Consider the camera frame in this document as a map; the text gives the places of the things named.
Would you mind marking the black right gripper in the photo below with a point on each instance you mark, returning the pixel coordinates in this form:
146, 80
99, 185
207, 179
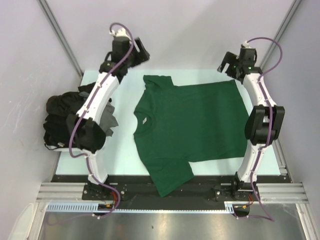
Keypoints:
231, 59

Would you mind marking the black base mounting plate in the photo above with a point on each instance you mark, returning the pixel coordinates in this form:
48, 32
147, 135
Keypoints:
141, 191

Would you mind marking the white plastic bin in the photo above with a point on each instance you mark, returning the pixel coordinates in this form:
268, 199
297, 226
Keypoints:
62, 149

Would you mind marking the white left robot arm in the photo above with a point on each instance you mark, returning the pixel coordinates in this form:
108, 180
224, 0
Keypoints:
87, 138

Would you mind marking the right aluminium frame post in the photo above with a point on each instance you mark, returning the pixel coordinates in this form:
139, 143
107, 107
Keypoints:
268, 47

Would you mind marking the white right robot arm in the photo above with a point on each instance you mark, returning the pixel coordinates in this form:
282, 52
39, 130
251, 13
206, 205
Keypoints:
264, 122

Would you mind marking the left aluminium frame post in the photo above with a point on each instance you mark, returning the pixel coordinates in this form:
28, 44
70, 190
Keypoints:
48, 13

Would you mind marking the aluminium front rail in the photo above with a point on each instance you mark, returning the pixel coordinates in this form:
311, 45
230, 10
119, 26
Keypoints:
270, 193

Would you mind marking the white slotted cable duct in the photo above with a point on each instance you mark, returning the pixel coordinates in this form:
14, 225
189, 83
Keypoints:
101, 208

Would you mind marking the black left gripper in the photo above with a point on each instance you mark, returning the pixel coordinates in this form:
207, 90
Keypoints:
142, 56

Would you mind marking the aluminium frame post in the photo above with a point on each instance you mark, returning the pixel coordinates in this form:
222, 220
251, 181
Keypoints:
268, 47
48, 13

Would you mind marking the grey t shirt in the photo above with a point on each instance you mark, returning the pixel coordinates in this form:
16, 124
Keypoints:
108, 121

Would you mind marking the green t shirt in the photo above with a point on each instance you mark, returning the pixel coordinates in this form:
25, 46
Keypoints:
180, 125

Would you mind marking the black t shirt pile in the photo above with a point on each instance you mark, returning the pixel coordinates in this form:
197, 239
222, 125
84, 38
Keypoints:
60, 117

